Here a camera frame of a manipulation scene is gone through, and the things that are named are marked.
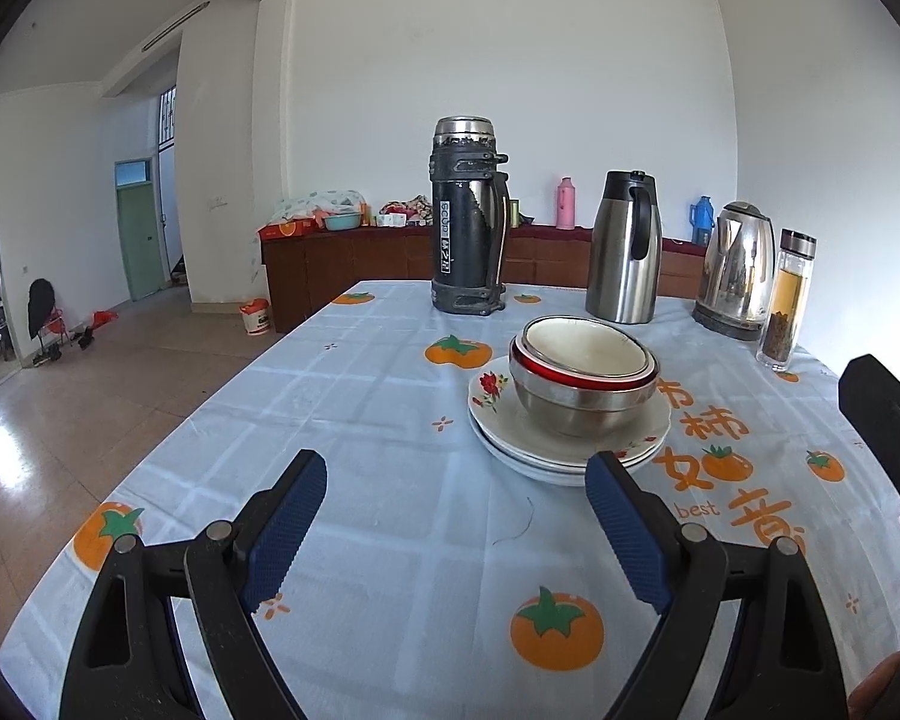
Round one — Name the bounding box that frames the pink plastic bowl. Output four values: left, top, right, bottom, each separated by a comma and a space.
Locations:
511, 330, 659, 395

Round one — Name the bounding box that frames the white plate with red flowers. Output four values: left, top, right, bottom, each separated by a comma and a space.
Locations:
468, 355, 673, 466

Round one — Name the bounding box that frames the person's right hand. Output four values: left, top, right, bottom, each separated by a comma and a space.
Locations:
846, 649, 900, 720

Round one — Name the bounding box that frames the black vacuum flask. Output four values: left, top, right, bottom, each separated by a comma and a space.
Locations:
429, 116, 511, 316

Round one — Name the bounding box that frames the colourful cloth pile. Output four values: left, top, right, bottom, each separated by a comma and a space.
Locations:
379, 195, 432, 227

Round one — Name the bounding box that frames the orange printed box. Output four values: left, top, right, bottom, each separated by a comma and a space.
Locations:
259, 217, 323, 241

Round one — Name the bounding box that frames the stainless steel bowl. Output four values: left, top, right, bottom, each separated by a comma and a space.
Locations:
508, 349, 659, 440

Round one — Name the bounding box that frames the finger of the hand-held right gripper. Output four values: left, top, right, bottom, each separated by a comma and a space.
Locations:
838, 355, 900, 541

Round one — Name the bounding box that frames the stainless steel carafe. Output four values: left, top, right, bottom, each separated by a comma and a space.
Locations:
585, 169, 662, 325

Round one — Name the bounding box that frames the light blue printed tablecloth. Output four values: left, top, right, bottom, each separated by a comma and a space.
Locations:
0, 280, 900, 720

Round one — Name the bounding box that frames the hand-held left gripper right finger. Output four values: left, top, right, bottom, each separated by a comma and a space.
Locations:
585, 451, 848, 720

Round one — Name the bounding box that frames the green door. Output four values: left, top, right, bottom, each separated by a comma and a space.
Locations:
115, 159, 167, 302

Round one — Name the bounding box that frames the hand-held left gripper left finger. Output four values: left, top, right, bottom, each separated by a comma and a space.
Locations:
60, 448, 329, 720

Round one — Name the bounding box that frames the white enamel bowl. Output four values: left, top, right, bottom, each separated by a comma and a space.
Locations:
521, 315, 657, 383

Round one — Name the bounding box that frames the stainless steel electric kettle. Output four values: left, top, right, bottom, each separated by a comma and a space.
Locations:
692, 201, 776, 341

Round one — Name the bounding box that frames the brown wooden sideboard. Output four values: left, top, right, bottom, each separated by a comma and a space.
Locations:
259, 214, 710, 335

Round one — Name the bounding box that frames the glass tea bottle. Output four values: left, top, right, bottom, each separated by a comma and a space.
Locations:
755, 229, 818, 372

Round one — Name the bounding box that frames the ceiling tube light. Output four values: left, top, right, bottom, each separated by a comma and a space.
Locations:
141, 1, 212, 53

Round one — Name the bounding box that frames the white plate with pink flowers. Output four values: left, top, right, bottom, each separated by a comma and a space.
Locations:
472, 420, 668, 475

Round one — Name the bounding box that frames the mesh food cover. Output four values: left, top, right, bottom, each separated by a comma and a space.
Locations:
272, 188, 367, 222

